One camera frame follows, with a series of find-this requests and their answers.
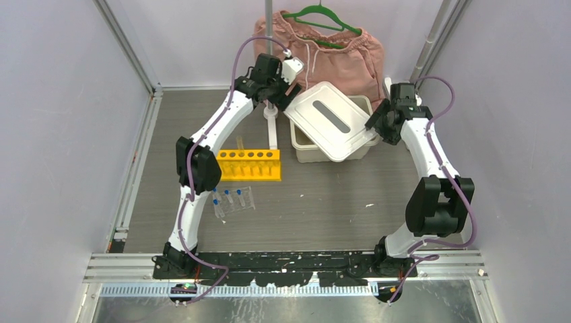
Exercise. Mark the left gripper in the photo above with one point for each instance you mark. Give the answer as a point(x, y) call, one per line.
point(288, 97)

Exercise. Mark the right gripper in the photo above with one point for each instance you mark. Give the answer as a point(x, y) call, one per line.
point(391, 137)

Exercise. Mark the white tray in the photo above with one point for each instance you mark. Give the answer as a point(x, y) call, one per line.
point(330, 120)

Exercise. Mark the clear glass test tube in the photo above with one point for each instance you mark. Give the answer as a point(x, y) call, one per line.
point(240, 143)

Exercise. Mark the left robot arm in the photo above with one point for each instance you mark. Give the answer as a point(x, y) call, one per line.
point(198, 170)

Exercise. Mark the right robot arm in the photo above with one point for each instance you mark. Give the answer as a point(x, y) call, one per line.
point(438, 207)

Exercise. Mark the right white stand base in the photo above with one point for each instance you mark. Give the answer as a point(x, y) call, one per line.
point(387, 83)

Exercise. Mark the white stand base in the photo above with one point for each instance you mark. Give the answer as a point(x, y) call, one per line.
point(387, 83)
point(271, 129)

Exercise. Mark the left white stand base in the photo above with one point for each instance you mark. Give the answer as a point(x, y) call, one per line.
point(271, 129)

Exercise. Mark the pink shorts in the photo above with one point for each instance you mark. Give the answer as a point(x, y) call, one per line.
point(352, 63)

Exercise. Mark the beige plastic bin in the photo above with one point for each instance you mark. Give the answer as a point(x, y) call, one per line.
point(308, 152)

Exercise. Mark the yellow test tube rack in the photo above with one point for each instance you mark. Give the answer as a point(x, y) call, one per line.
point(250, 165)

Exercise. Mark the left metal stand pole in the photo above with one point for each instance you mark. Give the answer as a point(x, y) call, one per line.
point(269, 27)

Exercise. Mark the metal stand pole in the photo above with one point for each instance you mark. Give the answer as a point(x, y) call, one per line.
point(431, 39)
point(269, 27)

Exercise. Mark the right metal stand pole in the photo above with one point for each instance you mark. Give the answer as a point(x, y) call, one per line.
point(431, 39)

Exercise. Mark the clear well plate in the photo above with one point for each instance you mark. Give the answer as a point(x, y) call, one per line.
point(236, 207)

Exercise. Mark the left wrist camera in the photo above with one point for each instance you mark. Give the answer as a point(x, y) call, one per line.
point(290, 69)

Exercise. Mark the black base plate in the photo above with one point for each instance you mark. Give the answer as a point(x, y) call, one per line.
point(281, 269)

